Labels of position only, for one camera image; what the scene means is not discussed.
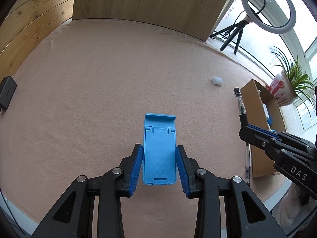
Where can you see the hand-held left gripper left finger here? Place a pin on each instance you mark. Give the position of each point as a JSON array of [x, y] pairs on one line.
[[137, 168]]

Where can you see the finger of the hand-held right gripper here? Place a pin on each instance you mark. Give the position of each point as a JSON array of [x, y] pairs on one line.
[[262, 131], [257, 141]]

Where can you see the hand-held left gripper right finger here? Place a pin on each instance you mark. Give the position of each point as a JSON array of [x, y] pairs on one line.
[[182, 171]]

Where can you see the blue phone stand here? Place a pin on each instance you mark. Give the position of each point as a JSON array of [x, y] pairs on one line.
[[159, 153]]

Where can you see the clear pen with black grip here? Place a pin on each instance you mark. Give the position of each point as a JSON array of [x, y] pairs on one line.
[[240, 106]]

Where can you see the cardboard box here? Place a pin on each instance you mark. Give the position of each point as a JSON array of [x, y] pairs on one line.
[[252, 99]]

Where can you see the person's right hand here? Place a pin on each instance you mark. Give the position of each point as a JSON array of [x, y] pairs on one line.
[[289, 210]]

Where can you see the red and white plant pot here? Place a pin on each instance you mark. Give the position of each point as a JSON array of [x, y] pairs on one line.
[[282, 89]]

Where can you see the green spider plant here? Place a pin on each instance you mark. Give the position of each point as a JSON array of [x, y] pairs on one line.
[[294, 74]]

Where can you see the translucent white cap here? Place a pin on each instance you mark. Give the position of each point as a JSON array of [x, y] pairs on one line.
[[216, 80]]

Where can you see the pink felt table mat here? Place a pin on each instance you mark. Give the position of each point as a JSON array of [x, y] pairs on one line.
[[74, 91]]

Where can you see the black power adapter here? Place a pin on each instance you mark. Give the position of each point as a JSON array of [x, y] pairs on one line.
[[7, 91]]

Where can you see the wooden board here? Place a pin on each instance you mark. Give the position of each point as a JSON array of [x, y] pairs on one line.
[[148, 0]]

